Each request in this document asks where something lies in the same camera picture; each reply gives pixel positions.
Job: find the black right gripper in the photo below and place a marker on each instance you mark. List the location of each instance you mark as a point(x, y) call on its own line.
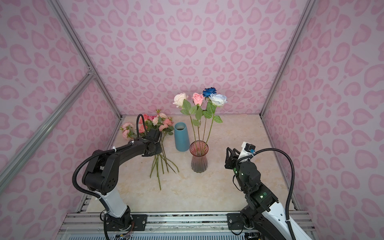
point(232, 159)

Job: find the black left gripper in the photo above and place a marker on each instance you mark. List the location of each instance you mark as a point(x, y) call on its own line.
point(159, 149)

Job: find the cream white rose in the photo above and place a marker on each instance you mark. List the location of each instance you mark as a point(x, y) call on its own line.
point(181, 101)

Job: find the pale blue white rose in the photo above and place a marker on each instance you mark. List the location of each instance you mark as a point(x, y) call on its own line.
point(223, 100)

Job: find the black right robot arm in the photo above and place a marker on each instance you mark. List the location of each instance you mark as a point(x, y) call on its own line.
point(263, 212)

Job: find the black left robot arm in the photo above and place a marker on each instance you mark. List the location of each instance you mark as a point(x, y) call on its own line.
point(102, 174)

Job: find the teal ceramic vase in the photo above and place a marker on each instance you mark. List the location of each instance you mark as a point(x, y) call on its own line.
point(182, 141)

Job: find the pink glass vase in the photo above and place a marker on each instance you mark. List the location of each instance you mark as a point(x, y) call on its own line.
point(199, 157)

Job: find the pink cream spray roses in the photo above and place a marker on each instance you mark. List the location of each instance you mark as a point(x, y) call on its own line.
point(165, 125)

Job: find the small pink spray roses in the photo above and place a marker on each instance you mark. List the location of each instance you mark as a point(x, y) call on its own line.
point(130, 131)

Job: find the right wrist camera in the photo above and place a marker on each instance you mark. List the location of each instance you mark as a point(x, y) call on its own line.
point(247, 150)

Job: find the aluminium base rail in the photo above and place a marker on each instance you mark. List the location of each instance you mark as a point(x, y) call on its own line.
point(176, 222)

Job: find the diagonal aluminium frame bar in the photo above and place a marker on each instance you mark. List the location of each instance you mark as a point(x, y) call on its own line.
point(29, 148)

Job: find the left corner aluminium post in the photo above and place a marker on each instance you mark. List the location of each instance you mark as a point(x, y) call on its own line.
point(80, 48)

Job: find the corner aluminium post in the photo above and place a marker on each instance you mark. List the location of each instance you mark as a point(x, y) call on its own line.
point(308, 11)
point(80, 48)

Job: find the right corner aluminium post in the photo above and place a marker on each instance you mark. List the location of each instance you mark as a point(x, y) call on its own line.
point(308, 11)

